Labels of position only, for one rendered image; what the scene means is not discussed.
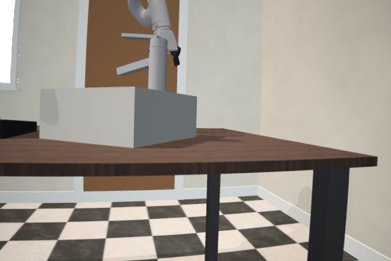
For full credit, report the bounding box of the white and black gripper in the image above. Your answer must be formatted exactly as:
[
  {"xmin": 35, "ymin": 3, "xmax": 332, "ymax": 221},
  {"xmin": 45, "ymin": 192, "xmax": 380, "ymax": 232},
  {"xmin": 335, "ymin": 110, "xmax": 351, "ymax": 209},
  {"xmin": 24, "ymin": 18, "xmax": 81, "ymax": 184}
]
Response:
[{"xmin": 153, "ymin": 28, "xmax": 181, "ymax": 66}]

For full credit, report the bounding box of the white mixer tap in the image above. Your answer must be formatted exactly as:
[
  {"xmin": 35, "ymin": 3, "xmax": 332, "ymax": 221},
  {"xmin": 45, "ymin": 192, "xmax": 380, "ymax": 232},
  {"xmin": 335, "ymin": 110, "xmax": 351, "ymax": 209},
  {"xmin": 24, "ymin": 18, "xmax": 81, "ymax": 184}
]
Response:
[{"xmin": 116, "ymin": 33, "xmax": 167, "ymax": 92}]

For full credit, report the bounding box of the white square sink basin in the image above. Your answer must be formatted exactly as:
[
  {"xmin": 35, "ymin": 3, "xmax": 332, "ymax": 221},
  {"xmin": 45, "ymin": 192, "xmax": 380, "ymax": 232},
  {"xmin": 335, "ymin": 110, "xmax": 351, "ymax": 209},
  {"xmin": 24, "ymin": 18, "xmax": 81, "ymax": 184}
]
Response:
[{"xmin": 39, "ymin": 87, "xmax": 197, "ymax": 148}]

